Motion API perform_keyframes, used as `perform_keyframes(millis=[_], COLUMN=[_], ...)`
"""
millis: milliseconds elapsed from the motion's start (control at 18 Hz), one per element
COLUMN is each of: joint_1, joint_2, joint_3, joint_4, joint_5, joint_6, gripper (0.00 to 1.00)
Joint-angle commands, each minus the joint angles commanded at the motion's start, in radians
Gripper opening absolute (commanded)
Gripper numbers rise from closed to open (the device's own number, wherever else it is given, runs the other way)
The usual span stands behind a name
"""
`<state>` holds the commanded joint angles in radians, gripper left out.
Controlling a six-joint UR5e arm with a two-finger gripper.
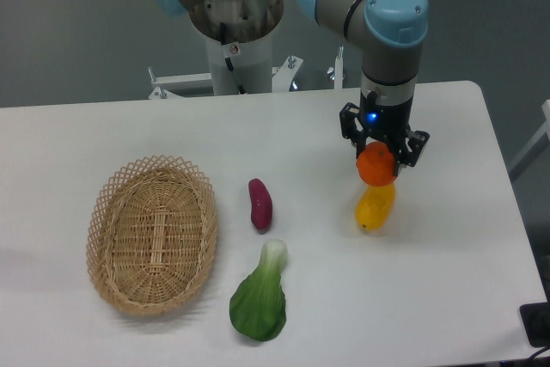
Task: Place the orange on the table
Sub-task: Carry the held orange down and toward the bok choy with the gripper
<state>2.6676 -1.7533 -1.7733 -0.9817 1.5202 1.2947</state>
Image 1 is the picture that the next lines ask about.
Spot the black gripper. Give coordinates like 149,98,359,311
339,75,431,177

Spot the orange fruit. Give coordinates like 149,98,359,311
356,141,396,187

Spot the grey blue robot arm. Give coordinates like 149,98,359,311
156,0,430,174

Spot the yellow mango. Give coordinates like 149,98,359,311
354,183,396,231

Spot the purple sweet potato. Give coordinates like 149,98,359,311
248,178,273,234

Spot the green bok choy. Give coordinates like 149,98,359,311
229,239,288,342

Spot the black device at table edge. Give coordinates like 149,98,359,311
519,302,549,348

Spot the woven wicker basket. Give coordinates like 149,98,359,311
86,156,217,316

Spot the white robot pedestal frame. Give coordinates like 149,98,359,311
148,32,347,100

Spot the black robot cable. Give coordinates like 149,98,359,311
218,21,248,95

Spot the white frame at right edge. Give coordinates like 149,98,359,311
508,100,549,182

